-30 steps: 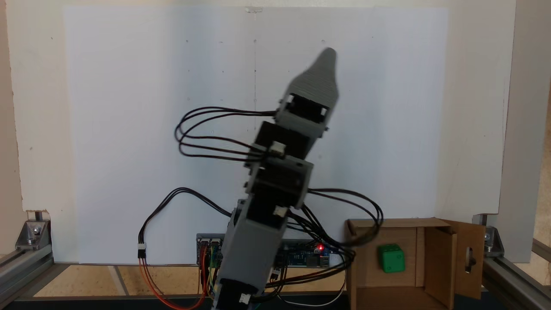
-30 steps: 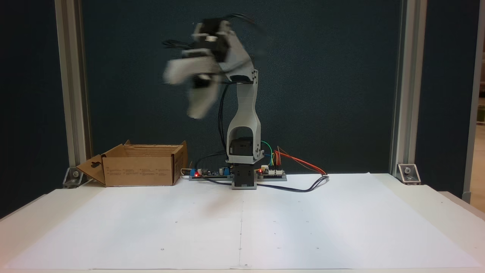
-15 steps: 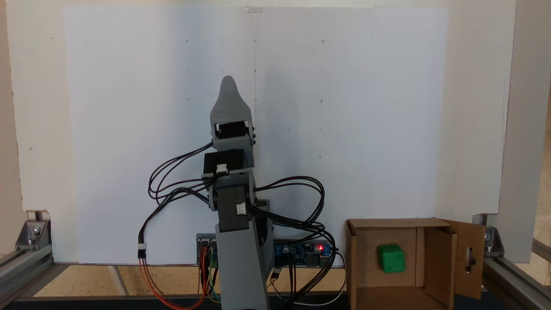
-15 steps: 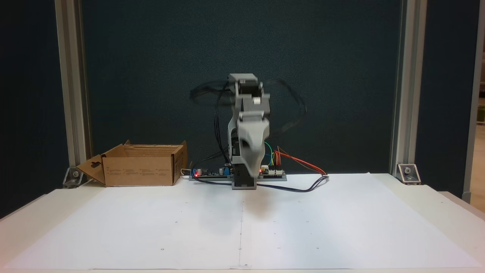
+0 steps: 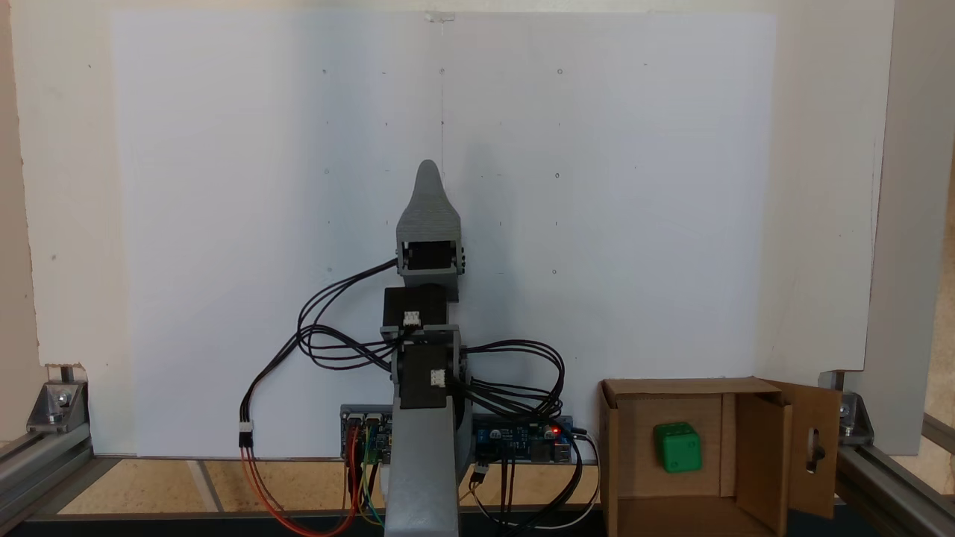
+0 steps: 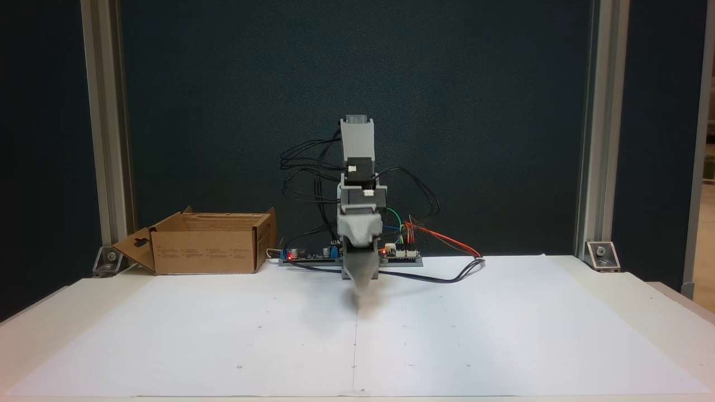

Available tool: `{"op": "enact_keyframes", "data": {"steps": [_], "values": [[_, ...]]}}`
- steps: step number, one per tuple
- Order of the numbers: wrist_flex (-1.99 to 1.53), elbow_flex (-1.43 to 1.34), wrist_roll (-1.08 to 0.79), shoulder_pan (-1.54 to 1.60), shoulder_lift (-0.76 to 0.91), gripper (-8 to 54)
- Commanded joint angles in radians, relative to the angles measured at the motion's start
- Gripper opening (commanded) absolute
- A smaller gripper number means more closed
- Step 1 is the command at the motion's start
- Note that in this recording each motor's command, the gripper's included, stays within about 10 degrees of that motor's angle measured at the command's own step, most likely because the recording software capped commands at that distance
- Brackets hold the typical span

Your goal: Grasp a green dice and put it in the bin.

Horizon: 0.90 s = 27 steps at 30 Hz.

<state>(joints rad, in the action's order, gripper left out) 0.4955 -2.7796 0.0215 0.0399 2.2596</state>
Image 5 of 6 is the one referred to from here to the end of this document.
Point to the brown cardboard box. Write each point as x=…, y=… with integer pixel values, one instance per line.
x=761, y=447

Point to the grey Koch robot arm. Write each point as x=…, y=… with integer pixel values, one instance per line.
x=421, y=477

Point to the metal corner bracket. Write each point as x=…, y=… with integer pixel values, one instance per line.
x=856, y=418
x=58, y=403

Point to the aluminium frame post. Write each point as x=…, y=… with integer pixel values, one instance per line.
x=37, y=470
x=880, y=485

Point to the green die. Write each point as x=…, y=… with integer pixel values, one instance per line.
x=677, y=447

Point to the dark moving gripper jaw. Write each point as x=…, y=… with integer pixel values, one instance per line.
x=461, y=259

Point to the blue power circuit board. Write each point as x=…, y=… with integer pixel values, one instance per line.
x=522, y=444

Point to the motor driver circuit board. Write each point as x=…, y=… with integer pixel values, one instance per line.
x=365, y=436

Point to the grey wide fixed gripper jaw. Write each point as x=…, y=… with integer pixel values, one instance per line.
x=429, y=216

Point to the white paper sheet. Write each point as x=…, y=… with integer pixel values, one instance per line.
x=597, y=224

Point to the clear tape piece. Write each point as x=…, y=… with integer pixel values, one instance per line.
x=440, y=16

